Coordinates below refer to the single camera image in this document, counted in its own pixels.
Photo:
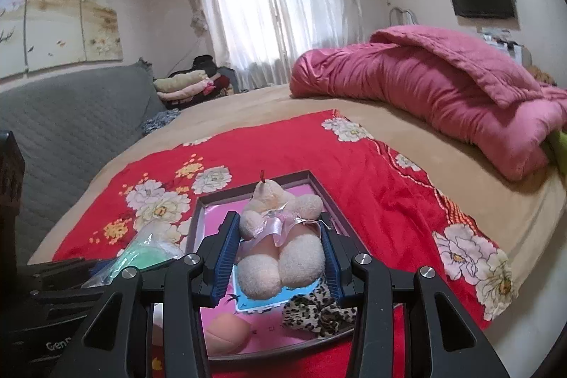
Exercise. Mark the dark framed pink tray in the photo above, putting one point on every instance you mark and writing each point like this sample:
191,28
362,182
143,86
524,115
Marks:
269,338

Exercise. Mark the beige bed sheet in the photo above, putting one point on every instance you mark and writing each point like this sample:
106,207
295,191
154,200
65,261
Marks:
520,217

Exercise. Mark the leopard print scarf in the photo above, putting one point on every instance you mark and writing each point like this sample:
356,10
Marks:
317,313

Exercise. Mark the teddy bear pink dress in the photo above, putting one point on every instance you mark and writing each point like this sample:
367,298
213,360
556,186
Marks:
281,244

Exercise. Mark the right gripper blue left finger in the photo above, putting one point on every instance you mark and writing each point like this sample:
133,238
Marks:
218,252

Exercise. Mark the floral wall painting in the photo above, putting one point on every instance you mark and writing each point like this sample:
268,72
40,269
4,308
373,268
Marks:
41,34

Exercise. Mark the pink folded quilt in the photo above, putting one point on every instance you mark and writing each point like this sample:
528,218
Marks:
461,86

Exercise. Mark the red floral blanket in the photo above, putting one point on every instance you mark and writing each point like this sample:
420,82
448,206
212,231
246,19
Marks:
388,201

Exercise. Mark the blue patterned cloth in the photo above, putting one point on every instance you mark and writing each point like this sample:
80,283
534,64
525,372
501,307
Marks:
159,121

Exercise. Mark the grey quilted sofa cover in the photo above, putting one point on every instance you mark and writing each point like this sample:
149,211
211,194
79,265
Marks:
68,128

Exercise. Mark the white sheer curtain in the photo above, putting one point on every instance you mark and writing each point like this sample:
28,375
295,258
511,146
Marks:
261,39

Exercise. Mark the peach makeup sponge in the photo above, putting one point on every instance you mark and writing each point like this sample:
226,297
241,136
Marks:
226,334

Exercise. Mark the green pillow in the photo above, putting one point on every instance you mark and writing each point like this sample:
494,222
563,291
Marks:
555,147

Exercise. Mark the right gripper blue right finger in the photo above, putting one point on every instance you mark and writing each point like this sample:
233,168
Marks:
341,250

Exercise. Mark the green sponge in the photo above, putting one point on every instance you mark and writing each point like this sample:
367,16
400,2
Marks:
155,243

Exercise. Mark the stack of folded clothes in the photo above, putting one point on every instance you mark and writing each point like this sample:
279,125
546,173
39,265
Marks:
203,82

